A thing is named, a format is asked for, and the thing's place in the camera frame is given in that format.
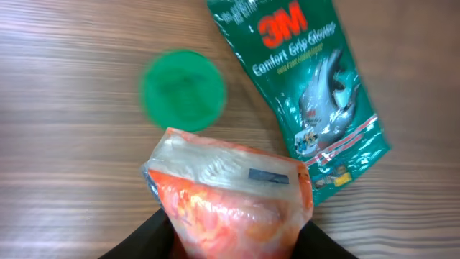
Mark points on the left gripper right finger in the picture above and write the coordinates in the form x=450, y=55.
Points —
x=314, y=243

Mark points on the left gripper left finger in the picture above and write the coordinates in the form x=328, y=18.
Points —
x=153, y=239

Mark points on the small red white packet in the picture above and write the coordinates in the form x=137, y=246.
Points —
x=226, y=200

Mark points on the green lid Knorr jar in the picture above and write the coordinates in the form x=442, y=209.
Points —
x=182, y=89

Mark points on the green 3M gloves packet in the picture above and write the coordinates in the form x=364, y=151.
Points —
x=297, y=56

